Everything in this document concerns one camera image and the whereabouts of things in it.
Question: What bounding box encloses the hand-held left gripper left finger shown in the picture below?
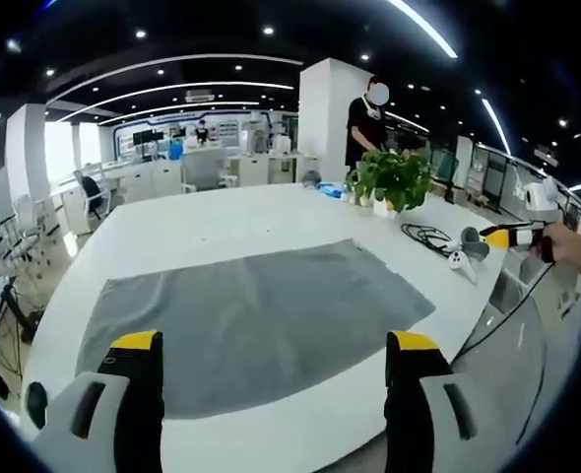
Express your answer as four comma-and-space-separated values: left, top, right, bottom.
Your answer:
32, 330, 165, 473

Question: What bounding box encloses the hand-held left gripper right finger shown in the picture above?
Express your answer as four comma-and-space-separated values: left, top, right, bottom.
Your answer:
383, 330, 534, 473

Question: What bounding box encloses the grey towel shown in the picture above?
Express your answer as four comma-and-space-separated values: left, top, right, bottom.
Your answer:
75, 237, 437, 421

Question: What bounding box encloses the person's right hand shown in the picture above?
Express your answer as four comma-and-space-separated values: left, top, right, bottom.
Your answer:
529, 222, 581, 278

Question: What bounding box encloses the grey headset pad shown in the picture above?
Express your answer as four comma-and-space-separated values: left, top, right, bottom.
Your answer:
460, 226, 491, 261

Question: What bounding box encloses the white handheld controller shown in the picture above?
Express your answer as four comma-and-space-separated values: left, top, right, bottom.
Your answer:
446, 249, 480, 286

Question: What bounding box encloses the black round knob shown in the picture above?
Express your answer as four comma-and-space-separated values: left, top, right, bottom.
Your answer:
26, 381, 50, 431

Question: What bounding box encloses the grey mesh chair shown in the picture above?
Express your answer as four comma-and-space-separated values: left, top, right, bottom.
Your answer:
484, 269, 549, 395

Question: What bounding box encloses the black floor stand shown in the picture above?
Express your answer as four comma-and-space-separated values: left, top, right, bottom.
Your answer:
0, 275, 43, 346

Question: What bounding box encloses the small green potted plant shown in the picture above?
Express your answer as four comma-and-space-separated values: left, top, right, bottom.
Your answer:
345, 168, 374, 207

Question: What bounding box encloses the blue packet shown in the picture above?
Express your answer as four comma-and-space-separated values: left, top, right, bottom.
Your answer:
316, 181, 350, 199

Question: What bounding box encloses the white office chair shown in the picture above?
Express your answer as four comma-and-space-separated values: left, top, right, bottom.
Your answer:
72, 169, 113, 234
10, 194, 46, 270

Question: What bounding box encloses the white table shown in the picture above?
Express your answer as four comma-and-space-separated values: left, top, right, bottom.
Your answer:
22, 181, 511, 473

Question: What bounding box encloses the grey office chair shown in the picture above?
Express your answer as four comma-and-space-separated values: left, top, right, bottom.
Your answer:
180, 149, 229, 194

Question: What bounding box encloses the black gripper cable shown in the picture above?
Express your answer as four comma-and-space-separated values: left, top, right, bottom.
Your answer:
453, 259, 555, 365

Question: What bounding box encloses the black coiled cable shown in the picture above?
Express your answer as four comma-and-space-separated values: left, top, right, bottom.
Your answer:
400, 222, 453, 256

